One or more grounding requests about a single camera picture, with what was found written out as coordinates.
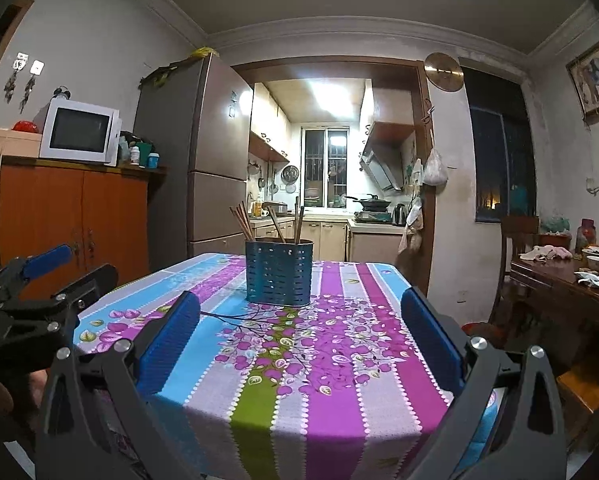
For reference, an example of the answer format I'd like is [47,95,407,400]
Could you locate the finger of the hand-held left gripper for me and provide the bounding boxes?
[50,262,119,321]
[0,244,75,286]

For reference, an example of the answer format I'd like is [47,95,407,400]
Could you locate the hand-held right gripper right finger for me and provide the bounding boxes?
[400,286,566,480]

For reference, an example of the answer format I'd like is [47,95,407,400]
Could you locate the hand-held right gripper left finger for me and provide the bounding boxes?
[36,290,201,480]

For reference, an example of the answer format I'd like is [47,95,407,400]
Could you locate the blue perforated chopstick holder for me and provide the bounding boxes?
[244,237,314,307]

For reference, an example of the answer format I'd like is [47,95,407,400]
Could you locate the set of wooden chopsticks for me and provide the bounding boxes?
[230,195,306,245]

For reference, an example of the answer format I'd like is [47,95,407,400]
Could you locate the orange wooden cabinet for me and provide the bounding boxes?
[0,155,166,306]

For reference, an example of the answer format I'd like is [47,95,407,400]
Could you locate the beige box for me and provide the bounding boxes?
[0,129,43,157]

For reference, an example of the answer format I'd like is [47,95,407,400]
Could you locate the floral striped tablecloth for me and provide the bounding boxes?
[72,252,500,480]

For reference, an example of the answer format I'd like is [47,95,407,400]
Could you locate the white microwave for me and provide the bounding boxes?
[38,97,123,167]

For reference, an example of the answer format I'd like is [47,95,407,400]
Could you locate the hanging cloths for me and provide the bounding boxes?
[397,157,425,256]

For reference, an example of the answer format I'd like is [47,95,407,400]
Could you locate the pink cloth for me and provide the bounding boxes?
[519,245,573,262]

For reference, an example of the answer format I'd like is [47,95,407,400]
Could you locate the dark wooden dining table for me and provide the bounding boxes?
[509,252,599,361]

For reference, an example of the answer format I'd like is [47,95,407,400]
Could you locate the beige base kitchen cabinets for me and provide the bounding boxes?
[244,212,410,263]

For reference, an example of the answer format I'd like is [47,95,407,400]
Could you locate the black wok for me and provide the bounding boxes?
[343,196,393,212]

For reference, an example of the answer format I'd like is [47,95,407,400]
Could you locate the dark wooden chair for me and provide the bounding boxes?
[554,355,599,451]

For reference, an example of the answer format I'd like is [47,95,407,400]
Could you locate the hanging dreamcatcher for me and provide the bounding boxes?
[4,67,20,106]
[20,74,36,115]

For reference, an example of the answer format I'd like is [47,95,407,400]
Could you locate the teal ornament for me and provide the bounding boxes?
[539,214,570,236]

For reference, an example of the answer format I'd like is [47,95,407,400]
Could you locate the hanging white plastic bag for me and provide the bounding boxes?
[422,147,449,186]

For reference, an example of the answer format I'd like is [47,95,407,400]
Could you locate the grey refrigerator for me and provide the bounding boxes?
[132,52,254,261]

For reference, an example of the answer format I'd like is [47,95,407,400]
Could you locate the steel range hood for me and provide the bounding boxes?
[359,147,405,193]

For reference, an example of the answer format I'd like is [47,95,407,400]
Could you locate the glass jar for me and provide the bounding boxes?
[575,218,596,256]

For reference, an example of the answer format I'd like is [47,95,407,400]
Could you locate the barred kitchen window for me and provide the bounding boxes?
[299,127,350,208]

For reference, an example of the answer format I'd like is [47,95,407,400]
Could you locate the dark window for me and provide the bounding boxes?
[462,67,537,223]

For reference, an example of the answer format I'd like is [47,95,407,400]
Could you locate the beige cabinet above hood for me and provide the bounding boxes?
[359,85,415,148]

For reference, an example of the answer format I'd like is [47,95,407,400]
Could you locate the ceiling light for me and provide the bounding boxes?
[309,80,365,111]

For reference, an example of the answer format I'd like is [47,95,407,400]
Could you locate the wooden door frame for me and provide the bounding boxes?
[0,0,34,111]

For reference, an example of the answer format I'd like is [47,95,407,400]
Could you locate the beige wall cabinets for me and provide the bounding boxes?
[250,82,291,163]

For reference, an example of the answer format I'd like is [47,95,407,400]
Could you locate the round gold wall disc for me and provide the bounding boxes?
[424,51,464,92]

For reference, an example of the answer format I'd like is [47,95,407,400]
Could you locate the framed wall picture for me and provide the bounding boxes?
[565,40,599,122]

